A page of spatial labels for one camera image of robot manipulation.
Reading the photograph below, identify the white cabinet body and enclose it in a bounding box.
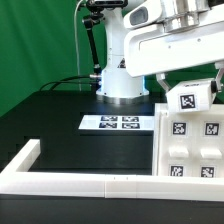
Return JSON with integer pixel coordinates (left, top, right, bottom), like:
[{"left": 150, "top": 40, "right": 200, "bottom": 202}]
[{"left": 152, "top": 104, "right": 224, "bottom": 178}]

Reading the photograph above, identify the white U-shaped border frame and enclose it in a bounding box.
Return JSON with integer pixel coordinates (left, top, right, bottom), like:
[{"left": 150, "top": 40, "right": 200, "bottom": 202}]
[{"left": 0, "top": 139, "right": 224, "bottom": 202}]

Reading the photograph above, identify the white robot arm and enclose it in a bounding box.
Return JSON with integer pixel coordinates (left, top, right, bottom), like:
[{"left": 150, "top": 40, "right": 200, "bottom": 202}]
[{"left": 86, "top": 0, "right": 224, "bottom": 104}]

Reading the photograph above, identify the white flat tagged panel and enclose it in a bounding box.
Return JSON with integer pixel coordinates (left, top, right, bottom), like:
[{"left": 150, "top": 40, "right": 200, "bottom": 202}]
[{"left": 79, "top": 115, "right": 154, "bottom": 131}]

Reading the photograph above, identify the white tagged rectangular block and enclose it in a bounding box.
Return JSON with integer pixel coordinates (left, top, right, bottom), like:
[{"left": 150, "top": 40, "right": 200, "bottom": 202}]
[{"left": 166, "top": 78, "right": 216, "bottom": 113}]

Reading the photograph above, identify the white thin cable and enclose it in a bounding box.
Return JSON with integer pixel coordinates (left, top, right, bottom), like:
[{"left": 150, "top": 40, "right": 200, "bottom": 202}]
[{"left": 73, "top": 0, "right": 84, "bottom": 92}]

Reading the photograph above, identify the black cable bundle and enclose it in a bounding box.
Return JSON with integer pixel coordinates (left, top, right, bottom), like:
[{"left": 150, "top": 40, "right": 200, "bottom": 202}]
[{"left": 39, "top": 75, "right": 101, "bottom": 92}]

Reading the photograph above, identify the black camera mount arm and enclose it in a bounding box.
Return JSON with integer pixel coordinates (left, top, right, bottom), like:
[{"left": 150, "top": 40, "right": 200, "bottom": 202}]
[{"left": 82, "top": 0, "right": 128, "bottom": 90}]

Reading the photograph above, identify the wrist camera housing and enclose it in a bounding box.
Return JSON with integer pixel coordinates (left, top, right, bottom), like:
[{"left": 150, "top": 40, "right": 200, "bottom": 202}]
[{"left": 123, "top": 0, "right": 162, "bottom": 29}]

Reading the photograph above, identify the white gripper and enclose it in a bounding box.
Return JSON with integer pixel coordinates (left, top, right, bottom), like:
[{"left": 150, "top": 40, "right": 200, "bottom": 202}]
[{"left": 124, "top": 13, "right": 224, "bottom": 93}]

